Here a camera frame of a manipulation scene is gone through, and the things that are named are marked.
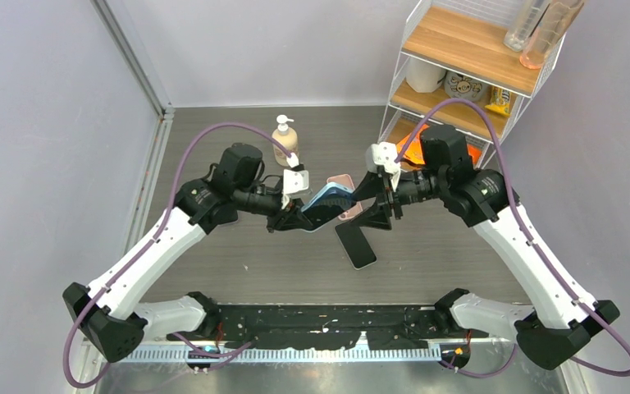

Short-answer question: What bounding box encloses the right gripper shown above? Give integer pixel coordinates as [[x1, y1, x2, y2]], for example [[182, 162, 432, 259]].
[[347, 167, 446, 231]]

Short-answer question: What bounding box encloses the pink phone case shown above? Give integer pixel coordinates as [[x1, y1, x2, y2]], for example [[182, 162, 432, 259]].
[[326, 174, 363, 222]]

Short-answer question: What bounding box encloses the phone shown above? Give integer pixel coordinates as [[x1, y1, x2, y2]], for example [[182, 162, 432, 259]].
[[301, 195, 355, 232]]

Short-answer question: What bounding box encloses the black smartphone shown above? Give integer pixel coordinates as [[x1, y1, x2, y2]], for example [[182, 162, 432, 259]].
[[335, 223, 377, 270]]

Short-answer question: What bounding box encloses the light blue phone case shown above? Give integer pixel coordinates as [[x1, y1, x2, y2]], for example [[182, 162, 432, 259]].
[[302, 182, 356, 212]]

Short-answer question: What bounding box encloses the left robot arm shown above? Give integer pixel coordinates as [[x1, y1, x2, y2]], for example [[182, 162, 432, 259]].
[[62, 143, 309, 363]]

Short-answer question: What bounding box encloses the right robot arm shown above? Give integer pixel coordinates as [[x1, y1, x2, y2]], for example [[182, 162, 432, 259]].
[[354, 125, 619, 370]]

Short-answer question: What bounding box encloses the yellow cardboard box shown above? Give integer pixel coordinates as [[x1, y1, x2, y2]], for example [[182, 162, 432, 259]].
[[396, 133, 425, 166]]

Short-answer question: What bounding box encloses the cream lotion pump bottle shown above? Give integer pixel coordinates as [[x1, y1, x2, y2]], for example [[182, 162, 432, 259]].
[[272, 115, 299, 167]]

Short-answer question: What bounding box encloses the orange cardboard box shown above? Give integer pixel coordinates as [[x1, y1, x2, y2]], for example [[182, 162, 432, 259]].
[[467, 144, 483, 167]]

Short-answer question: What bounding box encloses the white paper roll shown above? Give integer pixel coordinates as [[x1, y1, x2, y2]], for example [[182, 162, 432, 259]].
[[405, 57, 447, 94]]

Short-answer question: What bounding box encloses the cartoon printed tin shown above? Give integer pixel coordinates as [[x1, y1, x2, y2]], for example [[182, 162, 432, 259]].
[[443, 71, 490, 103]]

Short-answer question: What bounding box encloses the yellow snack packet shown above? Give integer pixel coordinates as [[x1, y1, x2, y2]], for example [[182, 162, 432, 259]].
[[485, 86, 512, 117]]

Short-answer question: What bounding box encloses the clear plastic bottle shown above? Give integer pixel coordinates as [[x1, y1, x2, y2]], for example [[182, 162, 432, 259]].
[[503, 0, 551, 52]]

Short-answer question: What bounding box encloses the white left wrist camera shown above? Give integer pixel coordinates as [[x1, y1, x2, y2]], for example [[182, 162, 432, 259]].
[[282, 152, 310, 199]]

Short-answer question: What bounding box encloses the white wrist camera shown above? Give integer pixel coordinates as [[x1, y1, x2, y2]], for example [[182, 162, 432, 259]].
[[282, 152, 310, 199], [365, 142, 402, 191]]

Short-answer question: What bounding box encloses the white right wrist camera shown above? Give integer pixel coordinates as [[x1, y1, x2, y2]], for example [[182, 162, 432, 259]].
[[365, 142, 402, 191]]

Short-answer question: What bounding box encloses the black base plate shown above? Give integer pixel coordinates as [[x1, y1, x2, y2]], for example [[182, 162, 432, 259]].
[[182, 305, 468, 350]]

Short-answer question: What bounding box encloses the white wire shelf rack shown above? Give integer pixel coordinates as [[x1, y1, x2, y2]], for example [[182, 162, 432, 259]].
[[379, 0, 562, 143]]

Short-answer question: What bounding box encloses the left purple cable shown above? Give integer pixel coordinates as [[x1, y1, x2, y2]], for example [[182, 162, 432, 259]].
[[62, 121, 301, 390]]

